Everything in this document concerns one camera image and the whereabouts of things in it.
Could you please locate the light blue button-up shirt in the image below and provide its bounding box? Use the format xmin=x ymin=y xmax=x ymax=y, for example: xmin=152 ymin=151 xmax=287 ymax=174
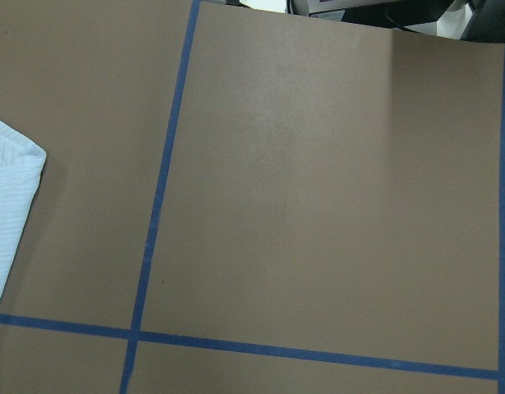
xmin=0 ymin=120 xmax=47 ymax=299

